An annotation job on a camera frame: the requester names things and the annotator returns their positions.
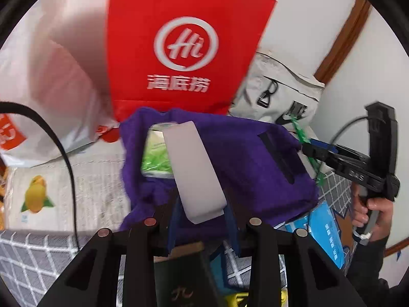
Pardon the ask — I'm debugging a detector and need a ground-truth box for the white Miniso plastic bag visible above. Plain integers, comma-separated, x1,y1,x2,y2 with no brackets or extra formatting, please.
1,0,117,167

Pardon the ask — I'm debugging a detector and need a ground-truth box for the white sponge block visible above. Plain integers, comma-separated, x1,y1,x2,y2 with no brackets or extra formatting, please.
163,121,227,225

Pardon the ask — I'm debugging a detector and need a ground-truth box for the green tissue packet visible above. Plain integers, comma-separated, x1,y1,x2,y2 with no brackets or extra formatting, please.
141,122,176,179

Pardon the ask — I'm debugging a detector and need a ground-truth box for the white sheet with fruit print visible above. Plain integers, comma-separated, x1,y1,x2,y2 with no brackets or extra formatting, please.
5,140,130,232

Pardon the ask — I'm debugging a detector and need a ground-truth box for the blue tissue box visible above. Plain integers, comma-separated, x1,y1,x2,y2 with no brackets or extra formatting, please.
284,201,345,269

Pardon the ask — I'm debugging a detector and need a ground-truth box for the yellow black pouch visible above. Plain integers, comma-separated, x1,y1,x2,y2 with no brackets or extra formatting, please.
224,289,288,307

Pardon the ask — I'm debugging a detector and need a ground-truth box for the person's right hand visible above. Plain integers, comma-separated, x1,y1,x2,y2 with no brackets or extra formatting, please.
350,181,395,243

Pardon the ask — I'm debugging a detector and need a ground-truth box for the brown wooden door frame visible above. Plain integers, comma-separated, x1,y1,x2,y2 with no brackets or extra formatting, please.
314,0,372,85

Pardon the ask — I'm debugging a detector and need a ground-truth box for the purple fluffy towel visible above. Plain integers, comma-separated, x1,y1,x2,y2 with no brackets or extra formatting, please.
120,107,318,230

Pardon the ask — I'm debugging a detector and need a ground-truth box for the grey checked bed cover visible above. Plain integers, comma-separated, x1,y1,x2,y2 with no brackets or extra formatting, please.
1,172,351,306

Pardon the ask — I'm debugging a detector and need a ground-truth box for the beige Nike bag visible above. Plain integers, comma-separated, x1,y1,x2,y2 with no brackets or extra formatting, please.
229,49,325,132

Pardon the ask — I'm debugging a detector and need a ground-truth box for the green packet with strip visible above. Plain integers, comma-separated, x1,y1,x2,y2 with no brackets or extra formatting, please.
290,114,324,187

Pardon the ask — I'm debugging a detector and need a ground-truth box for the red Haidilao paper bag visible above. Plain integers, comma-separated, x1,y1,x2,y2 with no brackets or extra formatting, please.
107,0,277,123

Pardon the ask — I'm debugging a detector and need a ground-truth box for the black right sleeve forearm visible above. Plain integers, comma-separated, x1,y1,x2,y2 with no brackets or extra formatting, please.
347,236,397,306

